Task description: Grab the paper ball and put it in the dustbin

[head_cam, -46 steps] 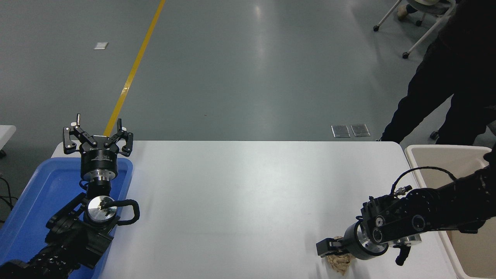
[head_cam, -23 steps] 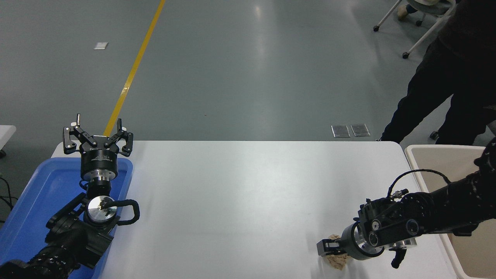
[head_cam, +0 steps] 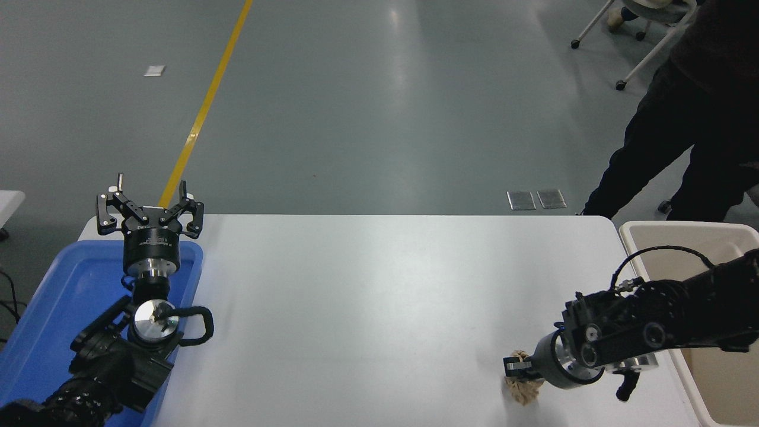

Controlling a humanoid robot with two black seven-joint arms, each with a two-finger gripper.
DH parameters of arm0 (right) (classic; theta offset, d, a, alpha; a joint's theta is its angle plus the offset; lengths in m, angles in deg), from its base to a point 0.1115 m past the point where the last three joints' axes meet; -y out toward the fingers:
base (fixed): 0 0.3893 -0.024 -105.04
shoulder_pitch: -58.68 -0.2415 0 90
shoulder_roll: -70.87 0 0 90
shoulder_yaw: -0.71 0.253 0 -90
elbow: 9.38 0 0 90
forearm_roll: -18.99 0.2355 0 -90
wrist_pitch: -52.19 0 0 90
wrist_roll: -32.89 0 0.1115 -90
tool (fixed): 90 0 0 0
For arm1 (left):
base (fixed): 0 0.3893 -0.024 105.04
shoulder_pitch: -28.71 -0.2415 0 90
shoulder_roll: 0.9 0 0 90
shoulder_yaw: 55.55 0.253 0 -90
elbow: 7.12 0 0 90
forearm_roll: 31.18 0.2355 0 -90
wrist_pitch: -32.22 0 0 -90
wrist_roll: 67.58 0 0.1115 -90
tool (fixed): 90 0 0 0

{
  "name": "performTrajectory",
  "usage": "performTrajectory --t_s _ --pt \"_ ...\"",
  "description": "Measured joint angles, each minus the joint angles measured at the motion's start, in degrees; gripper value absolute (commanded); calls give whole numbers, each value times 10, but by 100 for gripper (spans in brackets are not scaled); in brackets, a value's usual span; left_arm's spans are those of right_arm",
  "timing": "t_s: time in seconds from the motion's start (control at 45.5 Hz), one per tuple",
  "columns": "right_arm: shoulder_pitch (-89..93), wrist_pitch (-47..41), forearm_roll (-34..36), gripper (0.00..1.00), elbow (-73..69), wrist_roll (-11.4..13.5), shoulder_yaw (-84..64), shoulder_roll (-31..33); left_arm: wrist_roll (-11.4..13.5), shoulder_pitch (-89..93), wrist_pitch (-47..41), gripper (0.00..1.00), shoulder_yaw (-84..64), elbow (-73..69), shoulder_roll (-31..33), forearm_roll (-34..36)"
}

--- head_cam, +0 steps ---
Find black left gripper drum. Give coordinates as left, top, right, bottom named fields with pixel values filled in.
left=123, top=223, right=181, bottom=273

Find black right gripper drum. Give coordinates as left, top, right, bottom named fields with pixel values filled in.
left=532, top=330, right=589, bottom=390

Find tan paper ball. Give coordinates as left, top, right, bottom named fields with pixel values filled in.
left=504, top=349, right=544, bottom=406

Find blue plastic tray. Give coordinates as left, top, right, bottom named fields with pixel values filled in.
left=0, top=240, right=204, bottom=427

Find yellow floor tape line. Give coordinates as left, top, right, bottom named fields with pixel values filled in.
left=158, top=0, right=254, bottom=209

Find large pale bin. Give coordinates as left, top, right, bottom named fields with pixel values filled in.
left=618, top=221, right=759, bottom=427

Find person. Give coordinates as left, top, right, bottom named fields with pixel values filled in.
left=576, top=0, right=759, bottom=223

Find white wheeled chair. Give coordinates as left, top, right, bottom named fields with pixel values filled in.
left=570, top=0, right=698, bottom=91

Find person's foot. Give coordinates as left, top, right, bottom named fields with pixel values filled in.
left=608, top=6, right=641, bottom=29

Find black cables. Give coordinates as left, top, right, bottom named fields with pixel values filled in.
left=0, top=270, right=28, bottom=345

